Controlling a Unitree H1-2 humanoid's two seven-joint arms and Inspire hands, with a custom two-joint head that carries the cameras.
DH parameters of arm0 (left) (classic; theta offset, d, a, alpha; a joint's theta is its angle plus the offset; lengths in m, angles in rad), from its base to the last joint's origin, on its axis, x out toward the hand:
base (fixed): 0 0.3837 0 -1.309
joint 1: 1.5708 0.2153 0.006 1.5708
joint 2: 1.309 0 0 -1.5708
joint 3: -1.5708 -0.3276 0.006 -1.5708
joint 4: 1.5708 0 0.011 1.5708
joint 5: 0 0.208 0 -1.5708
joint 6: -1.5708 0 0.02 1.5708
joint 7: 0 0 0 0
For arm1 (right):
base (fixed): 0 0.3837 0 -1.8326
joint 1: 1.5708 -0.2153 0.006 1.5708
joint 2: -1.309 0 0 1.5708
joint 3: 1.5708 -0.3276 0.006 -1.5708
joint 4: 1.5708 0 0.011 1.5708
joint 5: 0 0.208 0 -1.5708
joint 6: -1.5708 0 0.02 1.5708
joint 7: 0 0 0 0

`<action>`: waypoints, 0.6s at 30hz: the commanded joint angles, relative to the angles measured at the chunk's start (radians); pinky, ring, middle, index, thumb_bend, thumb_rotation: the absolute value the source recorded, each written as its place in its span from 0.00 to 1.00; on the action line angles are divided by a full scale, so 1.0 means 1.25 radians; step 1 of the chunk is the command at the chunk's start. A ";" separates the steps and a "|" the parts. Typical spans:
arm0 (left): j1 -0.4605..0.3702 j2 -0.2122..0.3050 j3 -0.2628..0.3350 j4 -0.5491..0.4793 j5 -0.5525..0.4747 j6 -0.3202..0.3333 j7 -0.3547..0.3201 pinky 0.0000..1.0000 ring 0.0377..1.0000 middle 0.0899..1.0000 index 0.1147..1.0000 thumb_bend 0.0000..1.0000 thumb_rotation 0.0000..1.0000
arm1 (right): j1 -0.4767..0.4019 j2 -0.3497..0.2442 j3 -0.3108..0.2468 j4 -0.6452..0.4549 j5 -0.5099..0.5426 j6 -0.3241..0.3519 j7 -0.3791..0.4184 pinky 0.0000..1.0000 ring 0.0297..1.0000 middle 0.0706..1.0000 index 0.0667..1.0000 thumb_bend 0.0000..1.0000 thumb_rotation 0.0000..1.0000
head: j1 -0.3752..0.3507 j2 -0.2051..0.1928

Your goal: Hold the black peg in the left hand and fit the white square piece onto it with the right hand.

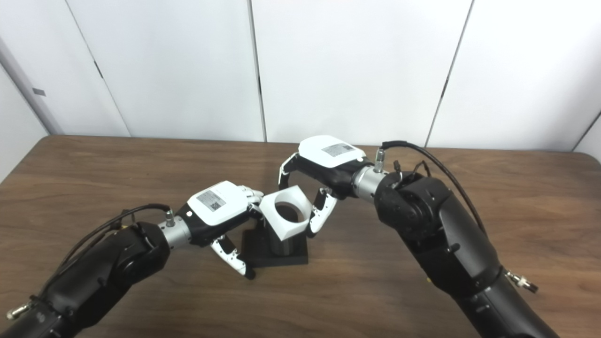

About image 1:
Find white square piece with hole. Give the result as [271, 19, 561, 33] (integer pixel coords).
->
[259, 185, 313, 241]

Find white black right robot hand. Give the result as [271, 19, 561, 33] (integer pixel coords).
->
[278, 135, 374, 239]

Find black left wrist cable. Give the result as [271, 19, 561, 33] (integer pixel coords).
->
[7, 203, 175, 320]

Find black peg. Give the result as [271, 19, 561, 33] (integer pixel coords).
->
[240, 207, 309, 269]

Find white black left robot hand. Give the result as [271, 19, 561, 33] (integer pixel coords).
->
[177, 181, 264, 280]

